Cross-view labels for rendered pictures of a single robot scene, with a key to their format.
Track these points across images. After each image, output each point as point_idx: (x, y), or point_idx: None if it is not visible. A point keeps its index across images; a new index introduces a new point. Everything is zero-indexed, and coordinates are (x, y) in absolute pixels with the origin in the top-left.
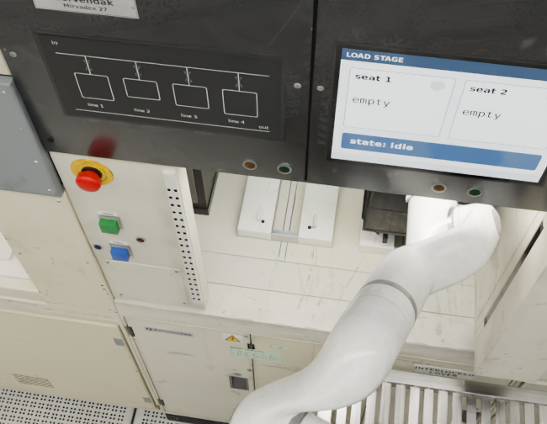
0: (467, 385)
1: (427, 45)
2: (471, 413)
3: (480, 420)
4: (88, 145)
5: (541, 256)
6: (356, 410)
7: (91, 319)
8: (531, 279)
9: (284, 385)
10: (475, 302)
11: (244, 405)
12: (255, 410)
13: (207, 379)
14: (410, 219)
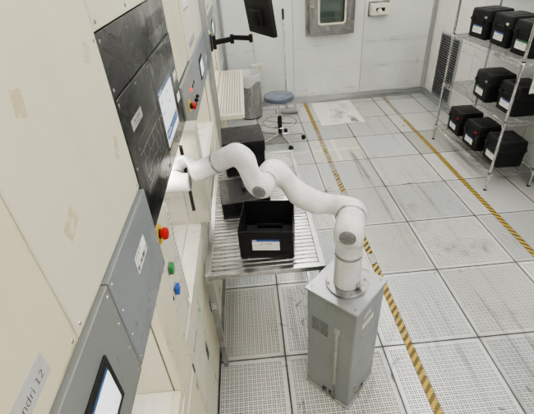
0: (210, 236)
1: (160, 80)
2: (221, 234)
3: (223, 232)
4: (156, 211)
5: (191, 146)
6: (226, 263)
7: (190, 381)
8: (195, 156)
9: (249, 169)
10: (181, 223)
11: (257, 181)
12: (259, 174)
13: (206, 368)
14: (170, 185)
